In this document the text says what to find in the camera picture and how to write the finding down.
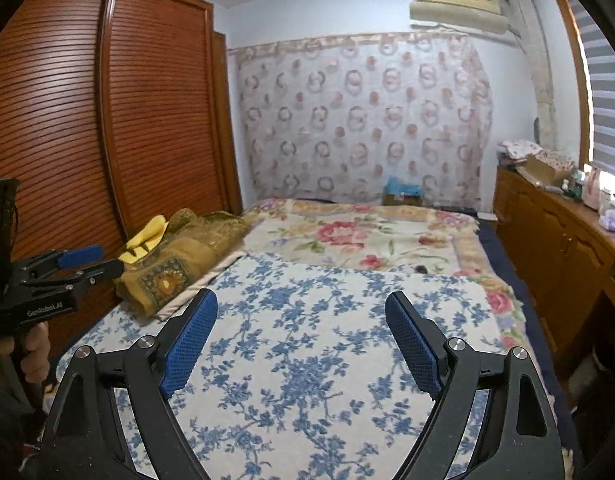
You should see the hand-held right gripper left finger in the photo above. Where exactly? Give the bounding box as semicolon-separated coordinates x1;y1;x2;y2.
38;288;219;480

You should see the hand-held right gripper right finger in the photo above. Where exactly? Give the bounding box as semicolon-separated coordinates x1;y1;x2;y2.
385;290;563;480

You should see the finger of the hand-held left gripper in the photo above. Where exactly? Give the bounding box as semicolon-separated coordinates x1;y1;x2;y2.
52;259;124;293
18;245;104;281

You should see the golden brown patterned garment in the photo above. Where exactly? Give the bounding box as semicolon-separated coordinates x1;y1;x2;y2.
115;207;253;322

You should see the person's left hand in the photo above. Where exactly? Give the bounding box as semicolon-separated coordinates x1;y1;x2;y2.
15;320;51;398

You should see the yellow plush toy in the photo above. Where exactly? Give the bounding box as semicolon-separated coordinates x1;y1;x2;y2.
125;215;167;264

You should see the blue floral sheet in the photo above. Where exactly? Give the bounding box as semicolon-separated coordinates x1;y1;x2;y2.
55;252;508;480

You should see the pink floral blanket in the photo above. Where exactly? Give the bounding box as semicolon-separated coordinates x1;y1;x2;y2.
242;197;533;361

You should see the navy bed sheet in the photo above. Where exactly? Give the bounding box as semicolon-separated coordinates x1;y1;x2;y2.
475;217;583;461

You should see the person's dark clothing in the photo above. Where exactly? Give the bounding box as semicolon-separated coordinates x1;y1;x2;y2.
0;380;53;480

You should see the small brown box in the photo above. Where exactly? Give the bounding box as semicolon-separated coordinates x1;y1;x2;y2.
382;192;423;207

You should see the wooden louvered wardrobe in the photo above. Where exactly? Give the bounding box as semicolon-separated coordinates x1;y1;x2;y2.
0;0;243;356

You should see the wooden side cabinet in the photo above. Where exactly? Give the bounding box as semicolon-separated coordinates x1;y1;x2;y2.
493;165;615;386

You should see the open cardboard box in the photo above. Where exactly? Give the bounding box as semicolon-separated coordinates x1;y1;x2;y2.
522;152;575;186

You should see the folded floral cloth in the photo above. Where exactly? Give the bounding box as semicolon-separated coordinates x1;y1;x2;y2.
497;139;543;161

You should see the pink bottle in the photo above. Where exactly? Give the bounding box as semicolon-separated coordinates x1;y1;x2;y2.
585;169;603;210

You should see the lace window curtain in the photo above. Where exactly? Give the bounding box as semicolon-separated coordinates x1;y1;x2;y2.
507;0;555;148

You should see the striped window blind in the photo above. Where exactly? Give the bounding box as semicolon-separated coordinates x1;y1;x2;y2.
570;2;615;181

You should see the beige air conditioner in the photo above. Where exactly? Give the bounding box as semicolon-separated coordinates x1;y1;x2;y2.
409;0;511;35

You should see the circle patterned wall curtain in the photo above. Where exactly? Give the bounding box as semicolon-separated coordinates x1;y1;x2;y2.
228;32;494;211

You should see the wooden window frame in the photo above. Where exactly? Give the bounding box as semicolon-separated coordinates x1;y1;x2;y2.
547;0;593;168

